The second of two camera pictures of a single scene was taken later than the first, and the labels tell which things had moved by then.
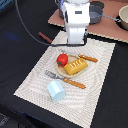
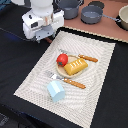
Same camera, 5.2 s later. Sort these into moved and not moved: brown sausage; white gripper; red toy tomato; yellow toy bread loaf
Moved: white gripper
Not moved: brown sausage; yellow toy bread loaf; red toy tomato
